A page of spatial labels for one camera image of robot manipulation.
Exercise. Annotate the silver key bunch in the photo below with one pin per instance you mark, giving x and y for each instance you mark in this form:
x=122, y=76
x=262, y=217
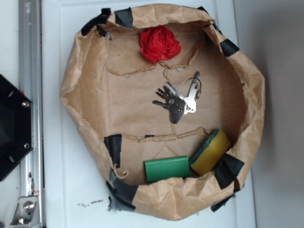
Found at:
x=176, y=103

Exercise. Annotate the brown paper bag bin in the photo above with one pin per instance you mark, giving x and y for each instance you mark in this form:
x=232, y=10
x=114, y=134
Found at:
x=108, y=90

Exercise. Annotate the green rectangular block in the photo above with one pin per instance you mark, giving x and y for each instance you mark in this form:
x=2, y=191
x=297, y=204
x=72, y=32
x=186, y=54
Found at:
x=161, y=169

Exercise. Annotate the red crumpled paper ball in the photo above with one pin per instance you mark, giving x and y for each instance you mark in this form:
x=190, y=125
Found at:
x=159, y=43

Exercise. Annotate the yellow green sponge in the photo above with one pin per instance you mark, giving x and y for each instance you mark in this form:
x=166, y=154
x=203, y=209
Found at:
x=210, y=153

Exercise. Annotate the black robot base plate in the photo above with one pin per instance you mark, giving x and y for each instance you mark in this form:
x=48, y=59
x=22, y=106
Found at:
x=15, y=127

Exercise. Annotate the aluminium rail with bracket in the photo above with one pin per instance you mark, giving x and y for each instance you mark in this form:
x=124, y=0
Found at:
x=30, y=211

